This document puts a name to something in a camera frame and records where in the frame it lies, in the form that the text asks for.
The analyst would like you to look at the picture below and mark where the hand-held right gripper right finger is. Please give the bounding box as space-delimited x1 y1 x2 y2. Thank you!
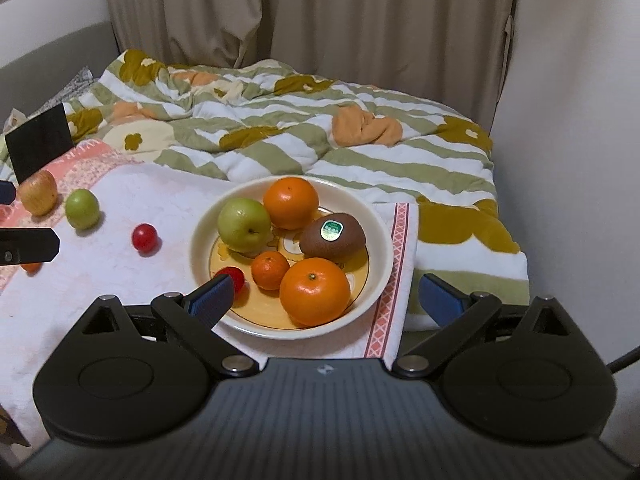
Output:
390 273 587 378

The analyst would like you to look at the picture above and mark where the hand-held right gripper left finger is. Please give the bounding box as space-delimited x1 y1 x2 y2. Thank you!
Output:
59 275 261 378

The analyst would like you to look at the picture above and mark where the red cherry tomato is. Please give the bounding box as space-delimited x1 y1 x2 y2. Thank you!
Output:
214 266 247 294
132 223 159 254

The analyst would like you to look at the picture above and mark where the cream plate with cartoon print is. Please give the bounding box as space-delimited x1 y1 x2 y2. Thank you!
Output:
189 175 396 341

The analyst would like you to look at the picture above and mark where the large green apple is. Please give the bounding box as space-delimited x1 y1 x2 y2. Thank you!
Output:
217 197 274 254

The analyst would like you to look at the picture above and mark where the large orange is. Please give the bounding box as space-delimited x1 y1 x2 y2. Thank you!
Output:
279 257 352 327
263 176 320 231

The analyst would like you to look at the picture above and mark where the brown kiwi with green sticker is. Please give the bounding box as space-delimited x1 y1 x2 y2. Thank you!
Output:
300 213 367 265

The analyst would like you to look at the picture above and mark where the yellow red apple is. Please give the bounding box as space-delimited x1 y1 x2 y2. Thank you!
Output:
19 170 59 217

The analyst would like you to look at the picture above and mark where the black tablet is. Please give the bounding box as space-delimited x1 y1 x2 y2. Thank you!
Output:
4 103 76 185

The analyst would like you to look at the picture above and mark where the small green apple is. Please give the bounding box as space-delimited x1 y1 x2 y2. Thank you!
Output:
65 189 101 231

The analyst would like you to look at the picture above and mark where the pink and white towel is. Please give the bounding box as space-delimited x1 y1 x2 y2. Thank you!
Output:
0 139 420 450

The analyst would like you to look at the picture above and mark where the grey patterned cloth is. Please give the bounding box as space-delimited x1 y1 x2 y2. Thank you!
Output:
27 65 97 113

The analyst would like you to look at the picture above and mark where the grey bed headboard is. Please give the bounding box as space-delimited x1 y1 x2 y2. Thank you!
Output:
0 20 122 133

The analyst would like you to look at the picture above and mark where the green striped floral blanket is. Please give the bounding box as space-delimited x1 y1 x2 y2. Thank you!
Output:
64 49 531 332

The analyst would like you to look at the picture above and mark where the beige curtain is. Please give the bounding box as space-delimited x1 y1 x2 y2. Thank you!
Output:
102 0 522 128

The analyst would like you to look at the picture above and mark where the black cable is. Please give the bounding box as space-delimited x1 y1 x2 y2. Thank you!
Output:
604 344 640 376

